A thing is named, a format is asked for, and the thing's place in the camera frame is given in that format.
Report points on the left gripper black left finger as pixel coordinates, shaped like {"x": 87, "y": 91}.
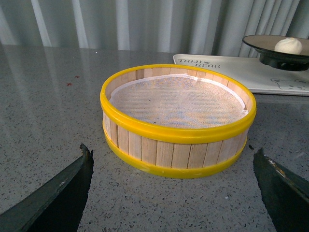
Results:
{"x": 58, "y": 205}

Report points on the grey pleated curtain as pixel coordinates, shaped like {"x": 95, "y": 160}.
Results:
{"x": 203, "y": 27}

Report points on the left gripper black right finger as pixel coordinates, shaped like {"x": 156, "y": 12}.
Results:
{"x": 284, "y": 194}

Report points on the white mesh steamer liner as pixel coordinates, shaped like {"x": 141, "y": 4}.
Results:
{"x": 179, "y": 101}

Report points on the white bear print tray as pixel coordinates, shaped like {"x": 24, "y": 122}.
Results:
{"x": 257, "y": 77}

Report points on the yellow rimmed wooden steamer basket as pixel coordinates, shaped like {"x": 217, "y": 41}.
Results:
{"x": 174, "y": 152}

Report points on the white steamed bun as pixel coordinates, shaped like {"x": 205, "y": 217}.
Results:
{"x": 289, "y": 46}

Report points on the beige plate with black rim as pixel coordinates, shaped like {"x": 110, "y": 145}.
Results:
{"x": 265, "y": 45}

